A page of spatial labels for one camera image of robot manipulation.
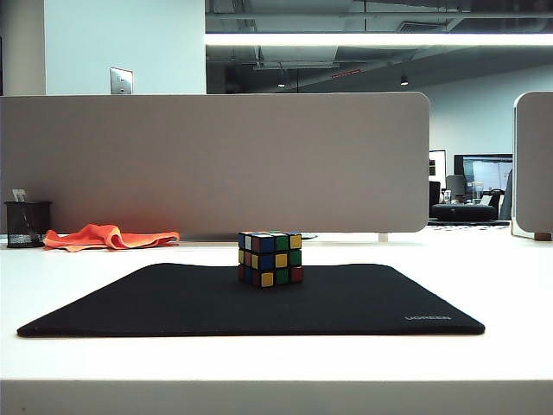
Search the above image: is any black mesh pen holder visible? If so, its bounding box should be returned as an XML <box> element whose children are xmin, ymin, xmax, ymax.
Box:
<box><xmin>3</xmin><ymin>200</ymin><xmax>53</xmax><ymax>250</ymax></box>

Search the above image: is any dark computer monitor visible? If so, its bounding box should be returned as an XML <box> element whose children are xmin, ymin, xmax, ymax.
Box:
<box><xmin>453</xmin><ymin>153</ymin><xmax>514</xmax><ymax>192</ymax></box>

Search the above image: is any black round ottoman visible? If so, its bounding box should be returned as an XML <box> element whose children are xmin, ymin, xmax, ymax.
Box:
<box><xmin>430</xmin><ymin>203</ymin><xmax>497</xmax><ymax>222</ymax></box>

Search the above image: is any large beige desk divider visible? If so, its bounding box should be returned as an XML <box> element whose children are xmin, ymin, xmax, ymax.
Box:
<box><xmin>0</xmin><ymin>91</ymin><xmax>431</xmax><ymax>235</ymax></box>

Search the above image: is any multicoloured Rubik's cube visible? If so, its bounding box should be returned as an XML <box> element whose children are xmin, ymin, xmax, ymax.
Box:
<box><xmin>237</xmin><ymin>230</ymin><xmax>303</xmax><ymax>289</ymax></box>

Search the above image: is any small beige desk divider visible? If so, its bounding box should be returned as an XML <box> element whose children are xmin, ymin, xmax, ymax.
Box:
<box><xmin>512</xmin><ymin>91</ymin><xmax>553</xmax><ymax>236</ymax></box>

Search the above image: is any black rectangular mouse pad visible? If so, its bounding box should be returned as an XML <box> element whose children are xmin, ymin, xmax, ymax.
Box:
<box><xmin>16</xmin><ymin>263</ymin><xmax>486</xmax><ymax>340</ymax></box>

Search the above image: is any white-framed display screen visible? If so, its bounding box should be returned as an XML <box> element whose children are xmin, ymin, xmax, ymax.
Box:
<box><xmin>429</xmin><ymin>150</ymin><xmax>447</xmax><ymax>184</ymax></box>

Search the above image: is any orange cloth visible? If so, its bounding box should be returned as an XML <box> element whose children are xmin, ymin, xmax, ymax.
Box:
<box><xmin>43</xmin><ymin>223</ymin><xmax>181</xmax><ymax>252</ymax></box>

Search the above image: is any silver wall switch plate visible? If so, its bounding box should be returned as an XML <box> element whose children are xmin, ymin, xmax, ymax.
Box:
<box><xmin>109</xmin><ymin>67</ymin><xmax>134</xmax><ymax>95</ymax></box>

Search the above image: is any long ceiling light strip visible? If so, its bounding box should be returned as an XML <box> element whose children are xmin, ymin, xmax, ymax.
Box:
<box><xmin>205</xmin><ymin>32</ymin><xmax>553</xmax><ymax>48</ymax></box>

